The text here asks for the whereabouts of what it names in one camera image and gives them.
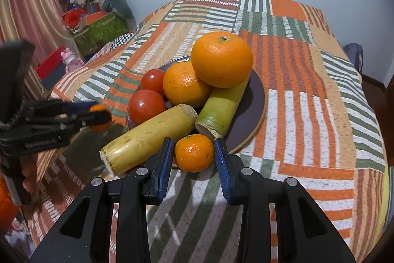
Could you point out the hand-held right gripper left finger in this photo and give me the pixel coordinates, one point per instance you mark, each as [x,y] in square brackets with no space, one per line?
[163,170]

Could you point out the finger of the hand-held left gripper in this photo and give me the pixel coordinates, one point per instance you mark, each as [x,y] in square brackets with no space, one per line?
[78,106]
[95,118]

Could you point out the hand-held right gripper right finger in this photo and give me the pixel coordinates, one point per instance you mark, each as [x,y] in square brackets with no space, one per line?
[223,170]

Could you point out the small tangerine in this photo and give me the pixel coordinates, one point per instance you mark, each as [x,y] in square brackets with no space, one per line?
[100,128]
[194,153]

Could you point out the yellow sugarcane piece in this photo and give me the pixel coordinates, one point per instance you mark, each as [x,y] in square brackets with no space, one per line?
[147,141]

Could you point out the red tomato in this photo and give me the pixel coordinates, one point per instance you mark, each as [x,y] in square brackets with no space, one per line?
[146,107]
[152,81]

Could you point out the green sugarcane piece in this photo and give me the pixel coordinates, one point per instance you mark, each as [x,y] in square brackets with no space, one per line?
[221,109]

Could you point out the purple round plate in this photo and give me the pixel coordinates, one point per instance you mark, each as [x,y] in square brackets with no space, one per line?
[255,102]

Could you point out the medium orange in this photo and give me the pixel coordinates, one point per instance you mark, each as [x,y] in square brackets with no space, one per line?
[181,87]

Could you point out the large orange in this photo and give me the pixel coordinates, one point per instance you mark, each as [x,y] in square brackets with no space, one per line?
[222,59]

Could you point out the person's left hand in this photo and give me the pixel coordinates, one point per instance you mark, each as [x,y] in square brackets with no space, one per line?
[32,176]

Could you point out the pink plush toy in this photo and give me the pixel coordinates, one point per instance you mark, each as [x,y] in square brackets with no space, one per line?
[70,59]

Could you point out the red flat box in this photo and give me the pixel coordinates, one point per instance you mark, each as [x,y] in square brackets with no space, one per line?
[50,64]

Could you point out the green patterned storage box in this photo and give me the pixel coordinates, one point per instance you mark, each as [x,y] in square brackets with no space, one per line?
[101,35]

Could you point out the black white checkered cloth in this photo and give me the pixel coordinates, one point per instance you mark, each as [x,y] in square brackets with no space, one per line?
[121,39]

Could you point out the red plastic bag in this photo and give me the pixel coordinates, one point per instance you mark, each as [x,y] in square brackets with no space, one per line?
[72,18]

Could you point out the orange cardboard box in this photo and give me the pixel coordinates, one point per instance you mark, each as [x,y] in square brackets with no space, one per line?
[94,19]

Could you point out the long grey pillow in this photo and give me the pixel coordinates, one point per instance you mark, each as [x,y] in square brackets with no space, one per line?
[120,2]

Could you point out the striped patchwork blanket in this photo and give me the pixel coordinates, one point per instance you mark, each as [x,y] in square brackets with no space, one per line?
[307,96]

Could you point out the striped brown curtain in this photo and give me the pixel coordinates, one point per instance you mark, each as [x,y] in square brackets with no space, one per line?
[30,4]

